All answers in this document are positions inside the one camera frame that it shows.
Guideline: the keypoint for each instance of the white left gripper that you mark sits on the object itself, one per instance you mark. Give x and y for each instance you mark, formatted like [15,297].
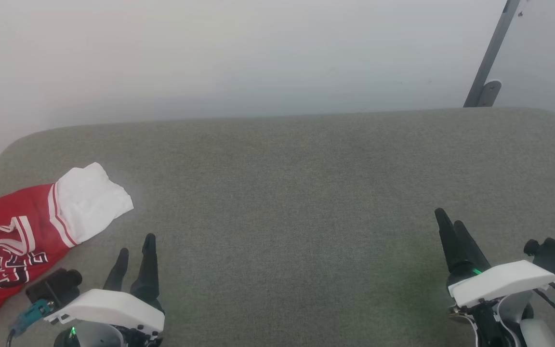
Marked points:
[109,306]

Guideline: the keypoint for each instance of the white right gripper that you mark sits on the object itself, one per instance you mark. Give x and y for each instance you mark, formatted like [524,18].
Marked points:
[504,282]

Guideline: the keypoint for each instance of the red white basketball jersey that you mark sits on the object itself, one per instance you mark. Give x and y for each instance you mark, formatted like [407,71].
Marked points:
[22,226]

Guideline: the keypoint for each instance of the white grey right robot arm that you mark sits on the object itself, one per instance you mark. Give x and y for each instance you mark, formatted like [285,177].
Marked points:
[513,323]

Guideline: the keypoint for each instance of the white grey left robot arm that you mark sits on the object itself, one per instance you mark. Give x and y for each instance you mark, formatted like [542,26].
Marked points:
[94,337]

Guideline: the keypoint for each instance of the grey-green fabric sofa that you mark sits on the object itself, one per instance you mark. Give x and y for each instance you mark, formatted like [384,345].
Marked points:
[306,217]

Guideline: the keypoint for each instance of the grey metal slanted bar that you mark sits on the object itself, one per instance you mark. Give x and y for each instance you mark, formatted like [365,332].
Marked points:
[494,43]

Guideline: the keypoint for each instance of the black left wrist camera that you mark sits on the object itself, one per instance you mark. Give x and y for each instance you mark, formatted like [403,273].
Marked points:
[53,286]

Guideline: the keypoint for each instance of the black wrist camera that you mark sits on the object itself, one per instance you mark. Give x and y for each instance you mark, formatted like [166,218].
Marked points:
[554,255]
[53,286]

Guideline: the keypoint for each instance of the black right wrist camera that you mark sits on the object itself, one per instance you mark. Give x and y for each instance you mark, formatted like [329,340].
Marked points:
[554,255]

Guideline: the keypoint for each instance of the teal left camera connector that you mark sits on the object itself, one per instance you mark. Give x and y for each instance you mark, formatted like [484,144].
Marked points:
[29,315]

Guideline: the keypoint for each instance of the grey metal bar bracket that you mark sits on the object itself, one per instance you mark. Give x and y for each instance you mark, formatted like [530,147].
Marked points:
[489,92]

